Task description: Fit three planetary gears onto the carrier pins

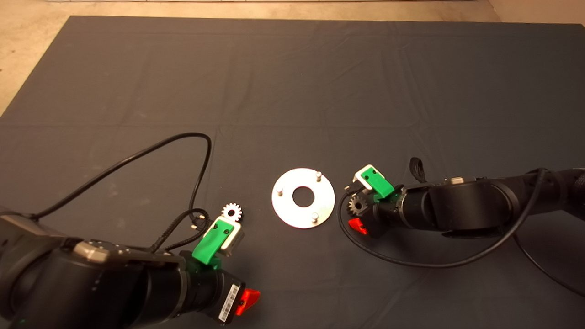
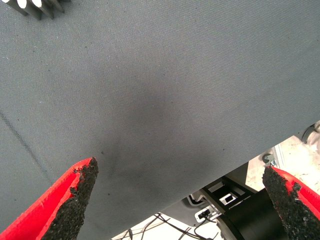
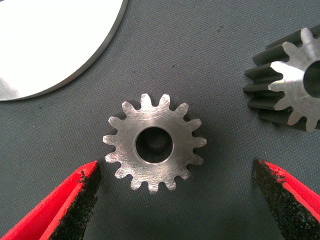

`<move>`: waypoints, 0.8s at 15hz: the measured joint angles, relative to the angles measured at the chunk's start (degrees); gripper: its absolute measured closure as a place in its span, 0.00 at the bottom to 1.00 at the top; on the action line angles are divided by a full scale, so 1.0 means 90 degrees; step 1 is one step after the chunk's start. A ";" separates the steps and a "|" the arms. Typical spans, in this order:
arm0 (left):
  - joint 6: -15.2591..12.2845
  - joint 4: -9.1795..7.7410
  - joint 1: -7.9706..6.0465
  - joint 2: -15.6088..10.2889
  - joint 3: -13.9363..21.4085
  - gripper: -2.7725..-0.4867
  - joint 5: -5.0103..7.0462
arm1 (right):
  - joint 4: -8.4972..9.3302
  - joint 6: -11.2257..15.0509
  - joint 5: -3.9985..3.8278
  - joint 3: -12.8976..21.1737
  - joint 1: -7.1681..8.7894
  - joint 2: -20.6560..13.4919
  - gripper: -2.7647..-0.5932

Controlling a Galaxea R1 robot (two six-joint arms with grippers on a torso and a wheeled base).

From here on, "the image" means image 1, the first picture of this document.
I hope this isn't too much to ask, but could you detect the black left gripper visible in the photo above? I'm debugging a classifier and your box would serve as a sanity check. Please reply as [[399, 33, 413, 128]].
[[185, 250, 261, 326]]

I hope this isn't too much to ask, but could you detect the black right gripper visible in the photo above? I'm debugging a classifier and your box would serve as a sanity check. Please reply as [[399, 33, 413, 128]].
[[348, 185, 408, 239]]

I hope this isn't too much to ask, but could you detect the round metal carrier plate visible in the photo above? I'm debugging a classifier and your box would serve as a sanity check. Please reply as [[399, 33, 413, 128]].
[[271, 168, 335, 229]]

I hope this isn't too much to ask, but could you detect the dark grey table cloth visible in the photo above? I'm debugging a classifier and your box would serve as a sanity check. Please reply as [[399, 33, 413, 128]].
[[0, 16, 585, 329]]

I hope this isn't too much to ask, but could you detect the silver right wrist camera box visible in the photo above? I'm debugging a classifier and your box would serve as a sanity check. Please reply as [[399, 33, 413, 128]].
[[354, 165, 380, 191]]

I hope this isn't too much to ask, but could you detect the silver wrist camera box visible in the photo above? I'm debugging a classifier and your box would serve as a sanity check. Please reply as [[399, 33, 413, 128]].
[[354, 165, 380, 191], [218, 219, 245, 256]]

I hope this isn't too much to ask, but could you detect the green right camera mount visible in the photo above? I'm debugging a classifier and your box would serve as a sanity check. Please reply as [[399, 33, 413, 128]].
[[360, 168, 394, 202]]

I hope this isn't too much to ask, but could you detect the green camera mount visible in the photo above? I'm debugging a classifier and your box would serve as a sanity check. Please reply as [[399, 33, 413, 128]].
[[360, 168, 394, 202], [192, 218, 234, 266]]

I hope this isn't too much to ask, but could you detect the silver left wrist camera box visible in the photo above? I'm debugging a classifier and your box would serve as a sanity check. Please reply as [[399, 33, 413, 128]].
[[218, 219, 245, 256]]

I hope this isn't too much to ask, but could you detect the green left camera mount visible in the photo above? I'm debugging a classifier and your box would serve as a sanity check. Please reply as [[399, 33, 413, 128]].
[[192, 218, 234, 266]]

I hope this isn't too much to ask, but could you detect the braided black right cable loop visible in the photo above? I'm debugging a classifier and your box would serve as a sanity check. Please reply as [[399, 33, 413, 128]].
[[409, 157, 427, 185]]

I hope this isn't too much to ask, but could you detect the braided black left cable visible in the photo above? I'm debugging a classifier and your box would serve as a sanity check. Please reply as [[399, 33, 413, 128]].
[[150, 208, 211, 253]]

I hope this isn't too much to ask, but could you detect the thin black hanging cable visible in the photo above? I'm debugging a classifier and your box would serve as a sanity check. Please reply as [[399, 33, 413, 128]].
[[512, 232, 585, 297]]

